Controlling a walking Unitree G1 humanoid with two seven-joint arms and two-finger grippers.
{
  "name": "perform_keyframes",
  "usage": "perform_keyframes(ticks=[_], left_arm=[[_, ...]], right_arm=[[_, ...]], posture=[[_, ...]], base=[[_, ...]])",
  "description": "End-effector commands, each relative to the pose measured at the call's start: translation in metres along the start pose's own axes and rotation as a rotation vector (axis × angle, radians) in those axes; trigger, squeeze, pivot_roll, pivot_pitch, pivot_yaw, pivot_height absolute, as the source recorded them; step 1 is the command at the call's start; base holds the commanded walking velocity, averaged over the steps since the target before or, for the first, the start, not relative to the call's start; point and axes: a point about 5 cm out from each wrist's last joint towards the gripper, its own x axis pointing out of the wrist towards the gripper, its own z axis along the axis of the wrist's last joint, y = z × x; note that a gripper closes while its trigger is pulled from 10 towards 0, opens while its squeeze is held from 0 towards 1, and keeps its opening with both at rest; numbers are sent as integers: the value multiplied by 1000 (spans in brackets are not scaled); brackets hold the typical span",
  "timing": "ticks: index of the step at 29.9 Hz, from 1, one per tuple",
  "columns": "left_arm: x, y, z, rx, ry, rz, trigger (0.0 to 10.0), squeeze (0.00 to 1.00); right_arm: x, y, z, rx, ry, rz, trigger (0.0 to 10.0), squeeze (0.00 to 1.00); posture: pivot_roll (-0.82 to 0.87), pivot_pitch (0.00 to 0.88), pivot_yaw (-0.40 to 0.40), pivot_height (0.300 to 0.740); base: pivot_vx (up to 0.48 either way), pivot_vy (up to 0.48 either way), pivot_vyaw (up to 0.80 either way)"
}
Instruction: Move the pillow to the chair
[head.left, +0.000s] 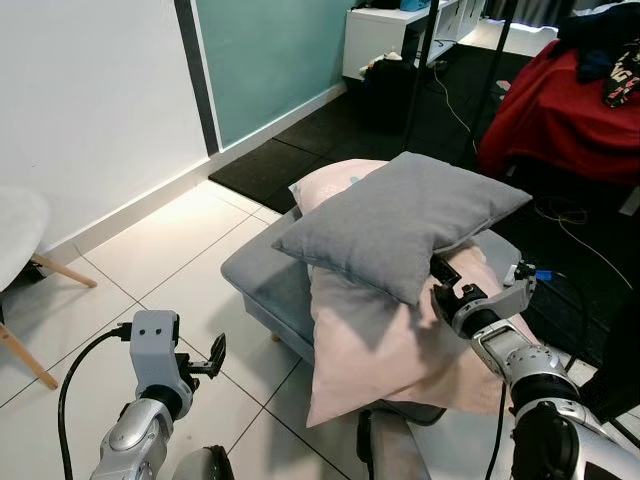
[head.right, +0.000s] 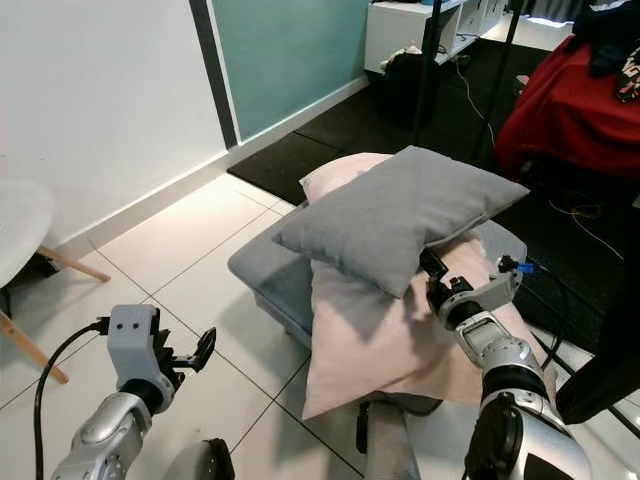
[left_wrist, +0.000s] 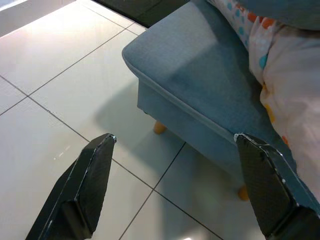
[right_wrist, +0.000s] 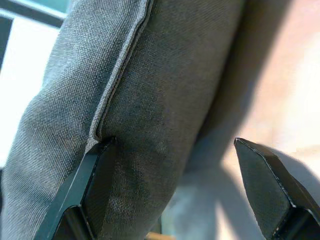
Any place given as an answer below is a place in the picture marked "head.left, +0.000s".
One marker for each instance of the grey square pillow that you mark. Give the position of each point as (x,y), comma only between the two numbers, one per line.
(400,220)

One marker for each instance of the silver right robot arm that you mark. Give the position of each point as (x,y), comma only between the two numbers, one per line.
(540,390)

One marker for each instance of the large pink pillow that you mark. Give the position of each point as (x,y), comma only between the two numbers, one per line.
(375,350)

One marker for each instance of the small pink pillow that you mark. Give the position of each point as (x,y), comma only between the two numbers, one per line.
(330,185)

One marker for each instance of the white chair with wooden legs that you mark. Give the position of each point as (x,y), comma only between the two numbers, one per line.
(15,235)

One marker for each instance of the grey upholstered ottoman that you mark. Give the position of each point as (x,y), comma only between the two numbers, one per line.
(265,285)

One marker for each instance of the grey robot knee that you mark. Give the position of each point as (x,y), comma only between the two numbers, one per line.
(203,465)

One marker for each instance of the grey robot leg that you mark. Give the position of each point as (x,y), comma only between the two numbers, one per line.
(395,450)

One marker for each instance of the large black object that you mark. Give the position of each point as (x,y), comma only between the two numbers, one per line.
(615,360)

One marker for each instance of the black bag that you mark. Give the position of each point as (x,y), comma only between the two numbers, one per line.
(388,95)

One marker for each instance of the red blanket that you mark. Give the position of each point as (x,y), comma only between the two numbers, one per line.
(560,125)

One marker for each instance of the black floor mat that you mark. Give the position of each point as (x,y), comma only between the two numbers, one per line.
(300,150)

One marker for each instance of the black stand pole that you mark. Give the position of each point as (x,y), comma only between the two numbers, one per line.
(495,80)
(424,70)

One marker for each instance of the white shelf unit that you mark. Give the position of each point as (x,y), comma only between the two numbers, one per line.
(385,30)

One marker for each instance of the patterned black garment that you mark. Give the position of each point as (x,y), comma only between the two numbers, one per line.
(622,78)

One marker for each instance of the dark clothes pile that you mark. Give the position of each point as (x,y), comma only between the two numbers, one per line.
(600,35)

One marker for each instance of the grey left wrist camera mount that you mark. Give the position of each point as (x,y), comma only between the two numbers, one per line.
(155,345)

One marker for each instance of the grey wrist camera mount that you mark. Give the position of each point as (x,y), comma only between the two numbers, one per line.
(505,293)
(155,345)

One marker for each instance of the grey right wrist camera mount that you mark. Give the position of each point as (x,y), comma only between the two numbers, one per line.
(505,293)

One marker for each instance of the black vertical wall strip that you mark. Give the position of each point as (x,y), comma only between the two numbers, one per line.
(198,80)

